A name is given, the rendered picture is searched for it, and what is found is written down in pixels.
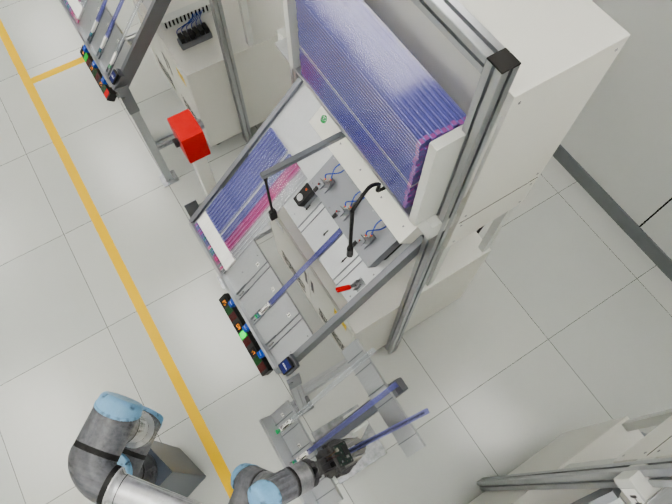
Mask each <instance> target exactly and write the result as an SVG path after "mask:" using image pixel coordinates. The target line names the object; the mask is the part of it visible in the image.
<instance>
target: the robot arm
mask: <svg viewBox="0 0 672 504"><path fill-rule="evenodd" d="M162 422H163V416H162V415H161V414H160V413H157V412H156V411H154V410H152V409H150V408H148V407H145V406H143V405H142V404H141V403H139V402H138V401H136V400H133V399H131V398H129V397H126V396H123V395H120V394H117V393H114V392H109V391H105V392H102V393H101V394H100V396H99V397H98V399H97V400H96V401H95V403H94V406H93V408H92V410H91V412H90V414H89V416H88V418H87V419H86V421H85V423H84V425H83V427H82V429H81V431H80V433H79V434H78V436H77V438H76V440H75V442H74V444H73V445H72V447H71V449H70V451H69V455H68V470H69V474H70V477H71V479H72V481H73V483H74V485H75V486H76V488H77V489H78V491H79V492H80V493H81V494H82V495H83V496H84V497H86V498H87V499H88V500H90V501H91V502H93V503H95V504H202V503H200V502H197V501H195V500H192V499H190V498H187V497H185V496H182V495H180V494H177V493H175V492H172V491H170V490H167V489H165V488H162V487H160V486H157V485H155V484H154V483H155V481H156V478H157V473H158V469H157V464H156V461H155V460H154V458H153V457H152V456H151V455H150V454H148V452H149V450H150V448H151V446H152V444H153V442H154V440H155V437H156V435H157V433H158V431H159V429H160V428H161V426H162ZM362 441H363V439H360V438H358V437H355V438H345V439H333V440H331V441H329V442H328V443H326V445H323V446H322V448H323V450H319V451H318V452H317V455H316V459H317V461H313V460H312V461H311V460H310V459H308V458H305V459H303V460H301V461H298V462H296V463H294V464H293V463H292V462H290V463H289V466H288V467H286V468H284V469H282V470H280V471H278V472H275V473H273V472H271V471H268V470H266V469H263V468H261V467H259V466H258V465H255V464H250V463H242V464H240V465H238V466H237V467H236V468H235V469H234V470H233V472H232V474H231V486H232V488H233V489H234V490H233V493H232V495H231V497H230V500H229V502H228V504H287V503H289V502H291V501H292V500H294V499H296V498H298V497H300V496H302V495H304V494H305V493H307V492H309V491H311V490H312V489H313V488H314V487H316V486H317V485H318V484H319V480H320V478H321V477H322V475H324V476H325V478H327V477H328V478H329V479H332V478H333V476H335V477H336V478H339V477H340V476H344V475H346V474H348V473H349V472H350V471H351V470H352V468H353V466H354V465H356V463H358V461H359V460H360V459H361V458H362V456H363V455H365V454H366V453H365V450H366V446H365V447H363V448H360V449H358V450H357V452H355V453H353V454H352V455H351V453H350V451H349V449H348V448H350V447H352V446H353V445H357V444H359V443H361V442H362Z"/></svg>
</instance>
